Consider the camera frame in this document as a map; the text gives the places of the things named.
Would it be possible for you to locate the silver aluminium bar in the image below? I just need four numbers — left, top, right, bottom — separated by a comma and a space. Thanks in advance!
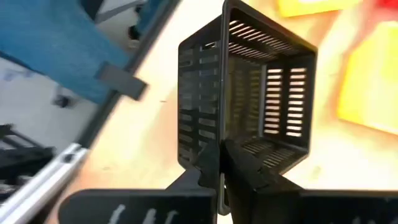
0, 142, 90, 224

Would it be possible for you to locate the blue upholstered chair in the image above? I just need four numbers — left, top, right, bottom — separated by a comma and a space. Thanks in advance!
0, 0, 180, 105

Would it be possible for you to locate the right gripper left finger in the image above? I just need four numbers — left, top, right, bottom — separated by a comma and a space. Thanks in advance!
58, 139, 221, 224

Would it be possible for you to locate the yellow slotted plastic basket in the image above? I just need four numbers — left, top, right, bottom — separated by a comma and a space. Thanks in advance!
337, 21, 398, 136
276, 0, 363, 18

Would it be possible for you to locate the black slotted plastic basket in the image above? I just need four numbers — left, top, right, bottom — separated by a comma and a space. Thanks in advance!
177, 0, 318, 216

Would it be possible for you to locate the black caster wheel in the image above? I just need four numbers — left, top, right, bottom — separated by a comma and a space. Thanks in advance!
52, 93, 75, 109
127, 24, 142, 41

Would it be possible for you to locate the black metal stand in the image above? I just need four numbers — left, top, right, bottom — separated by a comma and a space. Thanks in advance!
0, 123, 56, 200

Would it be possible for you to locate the black aluminium extrusion frame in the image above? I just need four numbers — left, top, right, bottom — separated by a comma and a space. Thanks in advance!
76, 0, 182, 147

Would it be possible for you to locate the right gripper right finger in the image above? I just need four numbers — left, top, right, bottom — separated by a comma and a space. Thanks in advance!
220, 138, 398, 224

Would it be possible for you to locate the red slotted plastic basket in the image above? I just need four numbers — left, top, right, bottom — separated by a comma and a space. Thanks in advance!
374, 0, 398, 9

